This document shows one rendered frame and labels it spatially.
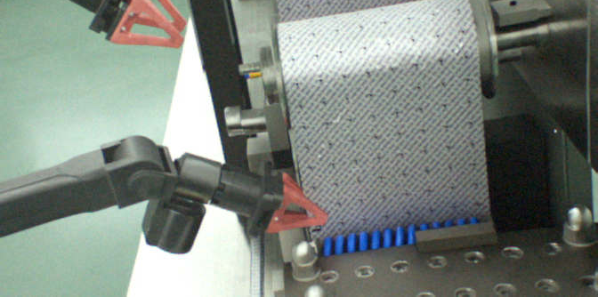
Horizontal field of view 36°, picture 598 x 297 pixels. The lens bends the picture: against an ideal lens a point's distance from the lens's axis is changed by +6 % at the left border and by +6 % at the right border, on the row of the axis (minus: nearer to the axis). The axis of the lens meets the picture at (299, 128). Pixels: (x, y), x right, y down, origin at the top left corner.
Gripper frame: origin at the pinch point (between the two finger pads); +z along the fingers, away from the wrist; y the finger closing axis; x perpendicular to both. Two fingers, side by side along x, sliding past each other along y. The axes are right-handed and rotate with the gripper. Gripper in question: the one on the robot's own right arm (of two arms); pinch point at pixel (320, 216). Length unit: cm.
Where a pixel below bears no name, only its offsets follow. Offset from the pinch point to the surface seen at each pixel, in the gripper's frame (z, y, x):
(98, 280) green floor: -17, -159, -132
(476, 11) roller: 8.0, -3.3, 31.5
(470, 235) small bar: 16.5, 6.3, 7.3
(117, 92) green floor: -34, -328, -142
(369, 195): 4.8, 0.2, 5.3
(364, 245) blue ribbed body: 5.9, 3.7, -0.2
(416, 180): 9.6, 0.3, 9.4
